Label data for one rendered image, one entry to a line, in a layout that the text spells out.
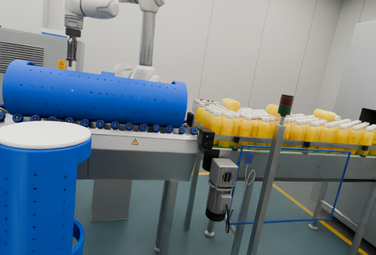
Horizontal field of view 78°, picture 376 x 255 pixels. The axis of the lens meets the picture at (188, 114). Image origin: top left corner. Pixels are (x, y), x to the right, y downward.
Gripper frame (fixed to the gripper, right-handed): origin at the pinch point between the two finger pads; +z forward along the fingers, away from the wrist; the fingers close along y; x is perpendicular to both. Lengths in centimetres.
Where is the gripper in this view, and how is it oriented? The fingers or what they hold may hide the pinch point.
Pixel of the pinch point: (71, 67)
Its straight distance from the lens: 143.7
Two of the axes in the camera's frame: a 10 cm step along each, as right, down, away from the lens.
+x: 9.5, 0.9, 2.9
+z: -1.5, 9.7, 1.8
